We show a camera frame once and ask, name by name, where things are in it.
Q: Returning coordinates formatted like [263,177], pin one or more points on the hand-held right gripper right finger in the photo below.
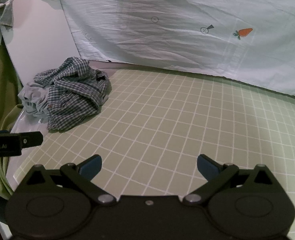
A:
[205,166]

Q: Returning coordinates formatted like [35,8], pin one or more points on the grey-blue crumpled garment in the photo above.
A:
[33,100]

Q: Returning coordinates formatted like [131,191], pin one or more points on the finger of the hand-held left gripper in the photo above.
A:
[32,139]

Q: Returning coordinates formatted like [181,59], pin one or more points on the green grid mat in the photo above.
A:
[162,120]

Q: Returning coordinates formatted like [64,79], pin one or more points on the blue checked shirt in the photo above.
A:
[72,97]

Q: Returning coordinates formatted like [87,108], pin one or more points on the grey-green knotted cloth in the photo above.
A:
[2,10]

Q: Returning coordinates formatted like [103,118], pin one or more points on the carrot print pale sheet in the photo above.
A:
[177,30]

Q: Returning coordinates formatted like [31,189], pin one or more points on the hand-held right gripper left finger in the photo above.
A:
[92,167]

